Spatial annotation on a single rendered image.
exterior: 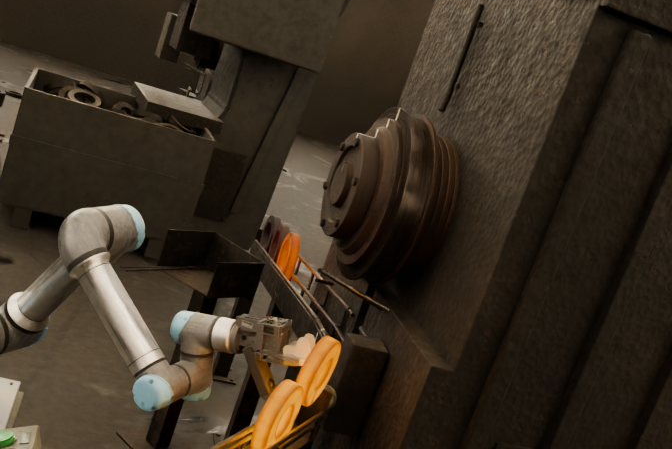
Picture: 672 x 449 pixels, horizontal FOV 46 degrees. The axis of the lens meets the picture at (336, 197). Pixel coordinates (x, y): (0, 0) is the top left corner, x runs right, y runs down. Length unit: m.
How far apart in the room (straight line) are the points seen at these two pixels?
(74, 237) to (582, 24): 1.16
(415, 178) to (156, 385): 0.75
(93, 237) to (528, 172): 0.94
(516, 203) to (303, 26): 3.10
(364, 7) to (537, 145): 10.72
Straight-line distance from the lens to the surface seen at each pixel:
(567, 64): 1.71
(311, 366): 1.65
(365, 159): 1.95
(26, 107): 4.34
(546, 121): 1.70
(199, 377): 1.81
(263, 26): 4.58
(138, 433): 2.87
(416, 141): 1.94
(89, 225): 1.82
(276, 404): 1.56
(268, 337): 1.73
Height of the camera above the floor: 1.44
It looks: 10 degrees down
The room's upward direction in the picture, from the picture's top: 19 degrees clockwise
